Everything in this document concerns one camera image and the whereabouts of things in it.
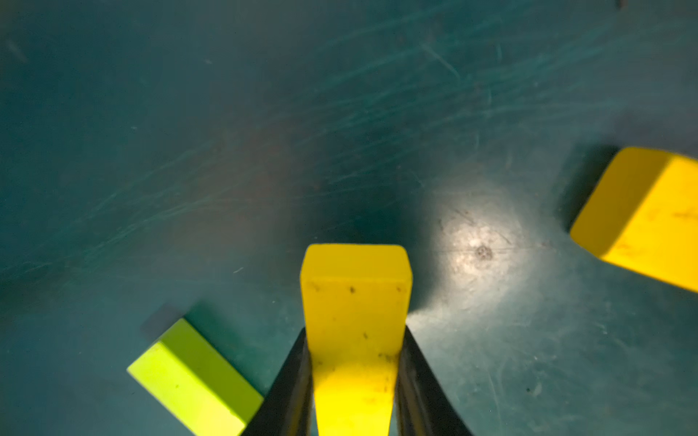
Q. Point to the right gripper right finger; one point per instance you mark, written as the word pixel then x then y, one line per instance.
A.
pixel 422 406

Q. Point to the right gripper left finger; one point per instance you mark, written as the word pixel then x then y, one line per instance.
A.
pixel 286 410

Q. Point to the lime green block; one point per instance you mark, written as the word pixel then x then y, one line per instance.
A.
pixel 195 383

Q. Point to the yellow block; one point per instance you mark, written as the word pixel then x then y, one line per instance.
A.
pixel 355 299
pixel 642 216

